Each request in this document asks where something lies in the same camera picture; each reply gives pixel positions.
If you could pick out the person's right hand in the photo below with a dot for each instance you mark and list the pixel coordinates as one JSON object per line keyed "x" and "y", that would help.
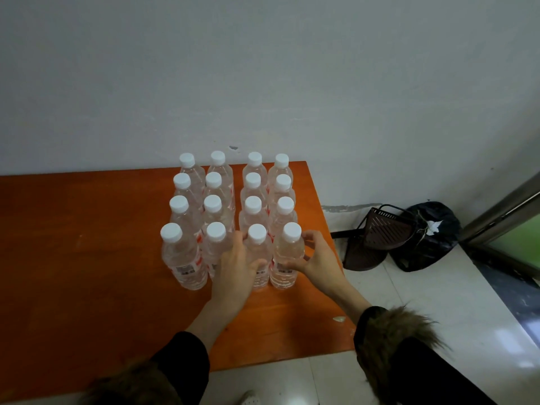
{"x": 325, "y": 269}

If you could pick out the person's left hand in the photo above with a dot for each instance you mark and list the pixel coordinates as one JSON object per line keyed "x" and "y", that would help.
{"x": 232, "y": 286}

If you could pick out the clear water bottle red label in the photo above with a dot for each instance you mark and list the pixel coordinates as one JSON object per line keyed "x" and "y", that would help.
{"x": 258, "y": 238}
{"x": 291, "y": 240}

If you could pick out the cluster of water bottles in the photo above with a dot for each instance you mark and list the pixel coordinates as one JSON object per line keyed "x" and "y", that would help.
{"x": 185, "y": 248}

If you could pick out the person's left forearm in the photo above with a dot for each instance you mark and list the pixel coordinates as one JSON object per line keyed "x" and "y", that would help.
{"x": 206, "y": 329}

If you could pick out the person's right forearm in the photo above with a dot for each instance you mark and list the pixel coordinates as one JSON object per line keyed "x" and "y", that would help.
{"x": 354, "y": 303}

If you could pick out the person's left shoe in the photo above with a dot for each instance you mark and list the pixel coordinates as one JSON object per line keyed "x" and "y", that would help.
{"x": 248, "y": 398}

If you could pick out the black round container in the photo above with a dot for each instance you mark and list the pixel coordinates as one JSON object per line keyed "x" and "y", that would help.
{"x": 363, "y": 259}

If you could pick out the black trash bin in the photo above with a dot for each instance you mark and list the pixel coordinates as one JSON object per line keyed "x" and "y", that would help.
{"x": 438, "y": 253}

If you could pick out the white crumpled tissue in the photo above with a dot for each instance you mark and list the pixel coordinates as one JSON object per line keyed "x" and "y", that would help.
{"x": 433, "y": 227}

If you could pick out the orange wooden table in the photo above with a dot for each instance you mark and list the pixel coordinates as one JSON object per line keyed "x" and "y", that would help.
{"x": 84, "y": 269}

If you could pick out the frosted glass door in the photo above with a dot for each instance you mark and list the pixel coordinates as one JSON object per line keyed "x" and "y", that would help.
{"x": 514, "y": 236}

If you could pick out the green object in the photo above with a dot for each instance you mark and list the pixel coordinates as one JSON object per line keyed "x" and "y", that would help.
{"x": 521, "y": 242}

